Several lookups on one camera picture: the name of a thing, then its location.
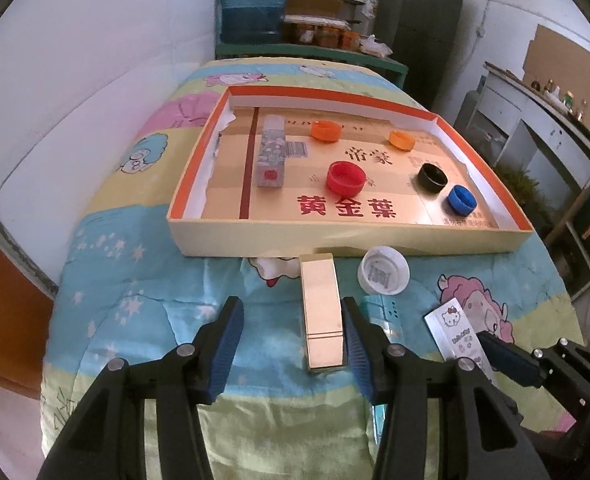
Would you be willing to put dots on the cartoon printed blanket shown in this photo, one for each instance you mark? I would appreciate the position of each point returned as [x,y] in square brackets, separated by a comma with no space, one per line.
[150,280]

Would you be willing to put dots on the white cartoon print box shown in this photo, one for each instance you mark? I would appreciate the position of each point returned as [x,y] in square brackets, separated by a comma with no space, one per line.
[455,332]

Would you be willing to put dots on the grey gas cylinder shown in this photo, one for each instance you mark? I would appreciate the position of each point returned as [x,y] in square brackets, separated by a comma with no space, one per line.
[467,110]

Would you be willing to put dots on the shallow cardboard tray box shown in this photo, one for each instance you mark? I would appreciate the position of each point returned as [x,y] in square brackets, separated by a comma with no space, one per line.
[375,220]

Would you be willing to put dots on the orange food jar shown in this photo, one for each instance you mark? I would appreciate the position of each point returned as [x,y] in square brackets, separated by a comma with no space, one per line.
[305,34]
[327,36]
[351,38]

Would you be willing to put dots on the crate with green plants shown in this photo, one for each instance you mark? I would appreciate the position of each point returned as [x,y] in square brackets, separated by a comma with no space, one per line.
[517,185]

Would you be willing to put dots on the white kitchen counter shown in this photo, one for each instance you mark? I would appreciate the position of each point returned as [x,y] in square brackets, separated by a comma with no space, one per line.
[540,130]

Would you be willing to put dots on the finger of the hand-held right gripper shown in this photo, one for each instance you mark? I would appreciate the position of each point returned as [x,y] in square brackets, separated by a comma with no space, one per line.
[507,360]
[511,407]

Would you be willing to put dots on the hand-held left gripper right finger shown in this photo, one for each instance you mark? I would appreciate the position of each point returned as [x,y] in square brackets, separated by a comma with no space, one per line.
[359,350]

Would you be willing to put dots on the blue bottle cap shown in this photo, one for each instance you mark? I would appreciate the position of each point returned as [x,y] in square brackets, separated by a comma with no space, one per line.
[461,201]

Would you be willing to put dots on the gold rectangular box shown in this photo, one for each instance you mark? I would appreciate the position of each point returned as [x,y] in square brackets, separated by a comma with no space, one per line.
[320,305]

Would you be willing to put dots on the yellow green bottle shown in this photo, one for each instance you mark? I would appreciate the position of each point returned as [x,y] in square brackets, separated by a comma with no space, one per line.
[569,99]

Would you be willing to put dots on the brown cardboard box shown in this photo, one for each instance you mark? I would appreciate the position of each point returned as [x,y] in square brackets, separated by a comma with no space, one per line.
[315,6]

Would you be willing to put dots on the dark orange bottle cap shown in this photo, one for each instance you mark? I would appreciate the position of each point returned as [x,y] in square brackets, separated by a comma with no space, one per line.
[326,132]

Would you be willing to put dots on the green bench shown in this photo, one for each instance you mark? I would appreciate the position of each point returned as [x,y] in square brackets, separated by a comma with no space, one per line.
[315,52]

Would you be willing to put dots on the red bottle cap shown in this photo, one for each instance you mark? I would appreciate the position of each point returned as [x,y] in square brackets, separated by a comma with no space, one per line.
[346,178]

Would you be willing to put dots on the blue water jug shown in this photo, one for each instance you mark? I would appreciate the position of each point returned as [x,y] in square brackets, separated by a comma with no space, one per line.
[252,5]

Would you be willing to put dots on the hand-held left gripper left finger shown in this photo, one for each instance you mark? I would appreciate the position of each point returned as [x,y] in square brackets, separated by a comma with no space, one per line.
[225,350]

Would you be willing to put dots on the black bottle cap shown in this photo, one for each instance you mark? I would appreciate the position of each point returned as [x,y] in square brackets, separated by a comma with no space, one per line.
[432,177]

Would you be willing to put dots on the cardboard sheet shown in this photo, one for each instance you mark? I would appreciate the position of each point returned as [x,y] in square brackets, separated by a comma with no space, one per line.
[560,55]

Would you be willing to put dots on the light orange bottle cap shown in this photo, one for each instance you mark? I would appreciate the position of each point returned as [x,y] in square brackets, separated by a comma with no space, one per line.
[402,140]

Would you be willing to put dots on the small patterned grey box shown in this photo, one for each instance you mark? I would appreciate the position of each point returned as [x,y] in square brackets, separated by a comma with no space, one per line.
[271,152]

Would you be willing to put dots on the translucent teal case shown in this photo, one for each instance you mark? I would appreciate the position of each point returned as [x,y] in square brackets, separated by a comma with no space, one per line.
[382,315]

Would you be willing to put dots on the orange door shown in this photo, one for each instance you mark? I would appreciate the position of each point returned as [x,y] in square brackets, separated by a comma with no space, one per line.
[5,310]

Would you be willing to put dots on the dark green fridge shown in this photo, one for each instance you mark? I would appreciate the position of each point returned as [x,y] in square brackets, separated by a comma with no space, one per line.
[425,25]

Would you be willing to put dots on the white bottle cap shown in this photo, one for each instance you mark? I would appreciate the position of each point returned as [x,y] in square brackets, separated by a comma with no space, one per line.
[382,271]

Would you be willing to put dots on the white plastic bag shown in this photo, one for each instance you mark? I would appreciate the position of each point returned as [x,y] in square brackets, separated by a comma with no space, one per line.
[376,46]

